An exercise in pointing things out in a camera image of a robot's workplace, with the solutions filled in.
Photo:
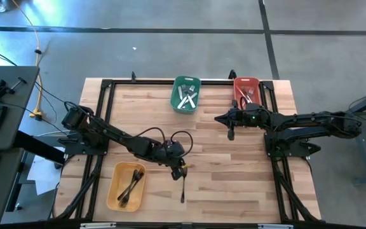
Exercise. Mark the grey-blue side table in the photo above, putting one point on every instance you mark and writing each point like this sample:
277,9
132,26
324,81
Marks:
365,165

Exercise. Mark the black aluminium table frame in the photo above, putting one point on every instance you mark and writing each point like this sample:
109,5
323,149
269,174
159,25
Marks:
157,82

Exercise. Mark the red-orange plastic bin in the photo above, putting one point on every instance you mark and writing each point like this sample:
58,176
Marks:
238,95

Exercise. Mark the yellow plastic bin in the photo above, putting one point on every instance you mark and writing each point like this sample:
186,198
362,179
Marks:
116,178

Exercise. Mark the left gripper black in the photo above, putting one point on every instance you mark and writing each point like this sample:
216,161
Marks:
170,152

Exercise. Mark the green plastic bin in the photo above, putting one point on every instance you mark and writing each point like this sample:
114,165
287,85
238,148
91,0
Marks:
174,105

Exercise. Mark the black desk crossbar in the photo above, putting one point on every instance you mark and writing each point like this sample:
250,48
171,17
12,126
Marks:
40,148

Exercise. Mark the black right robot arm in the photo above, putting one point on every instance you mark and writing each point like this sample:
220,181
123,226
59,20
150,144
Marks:
313,119

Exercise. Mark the silver bracket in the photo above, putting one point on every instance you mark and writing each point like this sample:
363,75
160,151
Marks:
275,226
97,226

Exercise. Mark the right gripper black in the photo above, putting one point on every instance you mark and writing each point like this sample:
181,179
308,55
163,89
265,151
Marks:
253,117

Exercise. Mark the black clamp tool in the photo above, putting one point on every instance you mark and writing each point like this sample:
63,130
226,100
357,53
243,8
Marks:
0,90

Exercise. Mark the black table clamp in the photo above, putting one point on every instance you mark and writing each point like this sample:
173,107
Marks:
133,76
232,75

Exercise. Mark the black fork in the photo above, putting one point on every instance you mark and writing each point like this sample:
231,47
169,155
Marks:
132,187
138,181
129,186
183,191

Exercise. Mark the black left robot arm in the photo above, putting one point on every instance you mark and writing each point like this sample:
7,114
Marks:
116,135

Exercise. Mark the white paper sheet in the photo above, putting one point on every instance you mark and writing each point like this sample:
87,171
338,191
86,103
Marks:
43,175

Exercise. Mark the grey desk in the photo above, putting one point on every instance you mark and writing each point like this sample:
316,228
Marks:
11,95

